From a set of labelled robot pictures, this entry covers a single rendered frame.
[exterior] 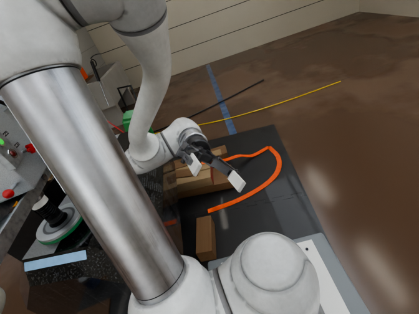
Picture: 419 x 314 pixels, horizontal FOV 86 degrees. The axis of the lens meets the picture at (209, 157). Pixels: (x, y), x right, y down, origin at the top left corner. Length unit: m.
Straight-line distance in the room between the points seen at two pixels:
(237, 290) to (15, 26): 0.48
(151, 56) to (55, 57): 0.17
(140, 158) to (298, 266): 0.53
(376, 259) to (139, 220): 1.56
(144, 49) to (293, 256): 0.44
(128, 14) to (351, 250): 1.68
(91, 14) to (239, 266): 0.45
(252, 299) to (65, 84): 0.42
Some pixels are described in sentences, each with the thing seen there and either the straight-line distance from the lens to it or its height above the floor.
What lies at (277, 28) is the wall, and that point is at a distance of 6.41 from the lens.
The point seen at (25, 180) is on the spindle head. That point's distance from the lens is 1.05.
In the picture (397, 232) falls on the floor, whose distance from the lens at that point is 1.90.
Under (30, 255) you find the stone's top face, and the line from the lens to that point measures 1.36.
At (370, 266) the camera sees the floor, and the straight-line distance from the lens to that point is 1.74.
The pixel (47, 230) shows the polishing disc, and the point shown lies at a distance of 1.29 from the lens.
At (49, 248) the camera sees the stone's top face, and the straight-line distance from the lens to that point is 1.30.
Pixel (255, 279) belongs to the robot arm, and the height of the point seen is 1.13.
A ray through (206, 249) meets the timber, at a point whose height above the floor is 0.13.
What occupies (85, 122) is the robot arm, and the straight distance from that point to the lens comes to 0.35.
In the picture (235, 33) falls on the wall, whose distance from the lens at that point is 6.14.
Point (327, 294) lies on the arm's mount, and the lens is 0.71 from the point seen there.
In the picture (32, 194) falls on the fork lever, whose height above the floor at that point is 1.10.
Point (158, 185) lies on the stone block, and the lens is 1.47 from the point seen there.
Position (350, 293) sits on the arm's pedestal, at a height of 0.80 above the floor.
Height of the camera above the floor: 1.52
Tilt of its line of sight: 36 degrees down
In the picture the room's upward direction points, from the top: 21 degrees counter-clockwise
